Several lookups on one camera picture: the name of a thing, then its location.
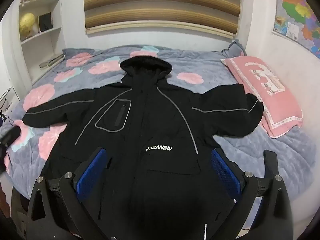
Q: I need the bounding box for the colourful wall map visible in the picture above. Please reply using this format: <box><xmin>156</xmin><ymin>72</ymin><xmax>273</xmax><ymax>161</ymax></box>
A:
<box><xmin>272</xmin><ymin>0</ymin><xmax>320</xmax><ymax>59</ymax></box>

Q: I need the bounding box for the black hooded jacket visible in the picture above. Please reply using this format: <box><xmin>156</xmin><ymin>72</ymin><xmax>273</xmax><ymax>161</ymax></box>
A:
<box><xmin>22</xmin><ymin>57</ymin><xmax>264</xmax><ymax>240</ymax></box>

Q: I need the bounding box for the white bookshelf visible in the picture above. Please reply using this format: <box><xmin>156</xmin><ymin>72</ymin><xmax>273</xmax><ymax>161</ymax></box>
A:
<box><xmin>19</xmin><ymin>0</ymin><xmax>65</xmax><ymax>85</ymax></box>

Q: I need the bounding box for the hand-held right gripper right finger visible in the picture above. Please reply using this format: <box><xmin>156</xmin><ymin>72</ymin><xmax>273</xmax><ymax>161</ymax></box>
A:
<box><xmin>211</xmin><ymin>147</ymin><xmax>293</xmax><ymax>240</ymax></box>

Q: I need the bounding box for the grey floral blanket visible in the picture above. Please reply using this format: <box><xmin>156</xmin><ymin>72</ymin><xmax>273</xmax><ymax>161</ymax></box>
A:
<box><xmin>0</xmin><ymin>45</ymin><xmax>317</xmax><ymax>205</ymax></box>

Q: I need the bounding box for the golden globe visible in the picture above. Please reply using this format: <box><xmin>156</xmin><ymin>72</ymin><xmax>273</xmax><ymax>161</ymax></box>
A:
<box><xmin>19</xmin><ymin>12</ymin><xmax>35</xmax><ymax>40</ymax></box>

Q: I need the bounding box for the pink embroidered pillow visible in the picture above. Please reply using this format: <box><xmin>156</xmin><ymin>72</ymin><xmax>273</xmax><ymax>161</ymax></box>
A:
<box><xmin>220</xmin><ymin>56</ymin><xmax>303</xmax><ymax>138</ymax></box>

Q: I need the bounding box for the black picture frame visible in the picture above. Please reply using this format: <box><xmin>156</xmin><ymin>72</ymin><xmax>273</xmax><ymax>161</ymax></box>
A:
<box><xmin>37</xmin><ymin>12</ymin><xmax>53</xmax><ymax>33</ymax></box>

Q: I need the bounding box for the striped window blind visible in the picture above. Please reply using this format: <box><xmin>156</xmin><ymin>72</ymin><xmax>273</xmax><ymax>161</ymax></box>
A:
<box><xmin>84</xmin><ymin>0</ymin><xmax>242</xmax><ymax>39</ymax></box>

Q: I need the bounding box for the grey pillow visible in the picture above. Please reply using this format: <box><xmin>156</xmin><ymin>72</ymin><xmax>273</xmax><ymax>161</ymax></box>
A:
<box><xmin>221</xmin><ymin>39</ymin><xmax>247</xmax><ymax>58</ymax></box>

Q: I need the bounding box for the white printed bag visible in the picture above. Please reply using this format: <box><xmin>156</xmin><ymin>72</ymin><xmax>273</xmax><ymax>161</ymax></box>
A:
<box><xmin>0</xmin><ymin>86</ymin><xmax>19</xmax><ymax>125</ymax></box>

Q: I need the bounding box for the stack of flat books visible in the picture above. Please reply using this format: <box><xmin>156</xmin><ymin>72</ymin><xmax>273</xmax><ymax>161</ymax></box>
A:
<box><xmin>39</xmin><ymin>54</ymin><xmax>65</xmax><ymax>70</ymax></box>

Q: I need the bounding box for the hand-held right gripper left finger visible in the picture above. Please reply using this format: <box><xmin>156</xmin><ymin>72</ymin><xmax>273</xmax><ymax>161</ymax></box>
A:
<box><xmin>26</xmin><ymin>147</ymin><xmax>113</xmax><ymax>240</ymax></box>

